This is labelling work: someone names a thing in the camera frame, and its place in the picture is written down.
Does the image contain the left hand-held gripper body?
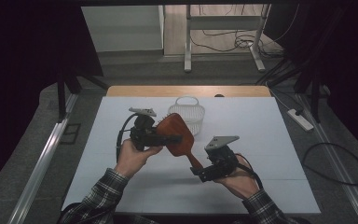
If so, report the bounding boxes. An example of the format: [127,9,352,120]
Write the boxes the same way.
[128,106,170,153]

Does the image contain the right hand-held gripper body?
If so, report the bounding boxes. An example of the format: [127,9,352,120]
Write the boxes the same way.
[203,134,241,182]

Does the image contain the brown wooden hairbrush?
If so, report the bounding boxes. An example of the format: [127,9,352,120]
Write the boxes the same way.
[155,112,205,172]

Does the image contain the person's left hand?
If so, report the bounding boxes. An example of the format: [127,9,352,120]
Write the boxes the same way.
[115,138,164,179]

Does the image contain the person's right hand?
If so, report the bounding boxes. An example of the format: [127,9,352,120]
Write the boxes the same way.
[213,154,261,201]

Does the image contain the white plastic basket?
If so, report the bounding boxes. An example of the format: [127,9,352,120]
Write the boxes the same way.
[167,95,206,137]

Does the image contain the white power strip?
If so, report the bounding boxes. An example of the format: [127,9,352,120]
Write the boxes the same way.
[286,108,314,133]

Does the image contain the black metal stand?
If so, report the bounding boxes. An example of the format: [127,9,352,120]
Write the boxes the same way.
[255,57,332,124]
[56,69,110,120]

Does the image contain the white cabinet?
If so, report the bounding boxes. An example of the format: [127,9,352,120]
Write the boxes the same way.
[81,5,165,53]

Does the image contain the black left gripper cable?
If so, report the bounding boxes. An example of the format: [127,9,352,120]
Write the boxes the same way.
[116,112,138,163]

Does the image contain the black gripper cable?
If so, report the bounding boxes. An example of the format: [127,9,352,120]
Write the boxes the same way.
[116,112,138,163]
[234,152,265,190]

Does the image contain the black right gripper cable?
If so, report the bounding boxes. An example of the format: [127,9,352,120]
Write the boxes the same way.
[234,152,265,190]

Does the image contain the aluminium rail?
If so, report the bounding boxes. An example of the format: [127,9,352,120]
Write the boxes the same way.
[7,92,79,224]
[295,92,358,224]

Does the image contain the tangled black floor cables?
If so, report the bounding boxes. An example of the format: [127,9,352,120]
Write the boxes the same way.
[189,4,285,59]

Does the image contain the white metal table frame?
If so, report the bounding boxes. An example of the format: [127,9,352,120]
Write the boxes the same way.
[184,4,272,74]

